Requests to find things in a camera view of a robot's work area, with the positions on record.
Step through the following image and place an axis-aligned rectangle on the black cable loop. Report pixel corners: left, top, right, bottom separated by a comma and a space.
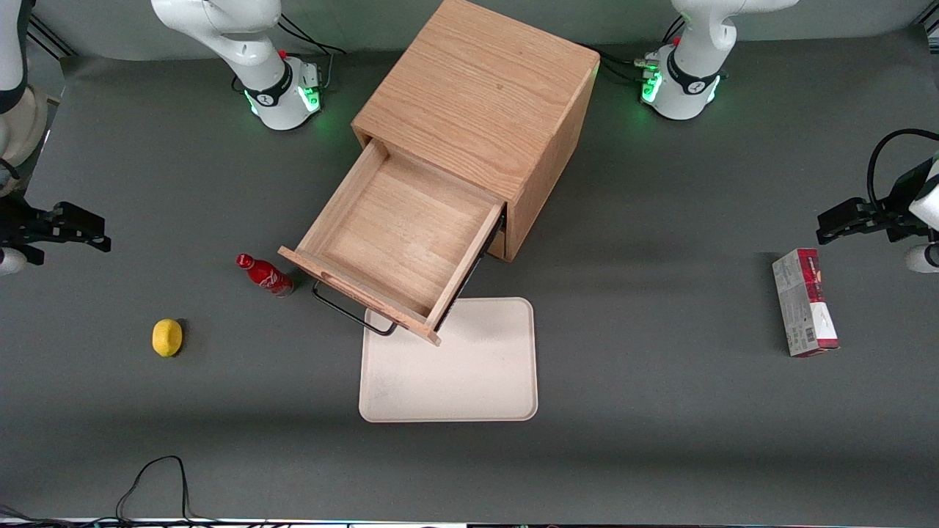
116, 455, 193, 526

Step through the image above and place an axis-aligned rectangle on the wooden box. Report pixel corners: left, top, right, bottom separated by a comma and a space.
277, 139, 508, 347

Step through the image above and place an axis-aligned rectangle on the wooden cabinet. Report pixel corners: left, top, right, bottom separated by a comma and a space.
351, 0, 601, 263

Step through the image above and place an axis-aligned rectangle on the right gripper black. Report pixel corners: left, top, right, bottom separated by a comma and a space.
0, 193, 113, 254

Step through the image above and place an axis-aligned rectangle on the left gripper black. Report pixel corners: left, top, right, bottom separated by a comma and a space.
816, 163, 935, 246

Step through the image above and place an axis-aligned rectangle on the red cola bottle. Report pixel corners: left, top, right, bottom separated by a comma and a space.
235, 253, 296, 298

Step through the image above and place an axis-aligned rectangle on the red white carton box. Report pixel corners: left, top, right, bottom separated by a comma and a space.
772, 248, 840, 359

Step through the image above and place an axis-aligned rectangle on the white rectangular tray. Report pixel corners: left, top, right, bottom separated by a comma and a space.
358, 297, 538, 423

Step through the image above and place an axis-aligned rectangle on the black right base cable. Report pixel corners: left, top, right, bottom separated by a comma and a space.
276, 13, 348, 90

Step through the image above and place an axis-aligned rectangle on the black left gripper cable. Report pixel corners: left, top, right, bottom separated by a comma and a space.
866, 129, 939, 211

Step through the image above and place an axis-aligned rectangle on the yellow lemon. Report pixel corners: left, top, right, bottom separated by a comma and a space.
152, 318, 183, 358

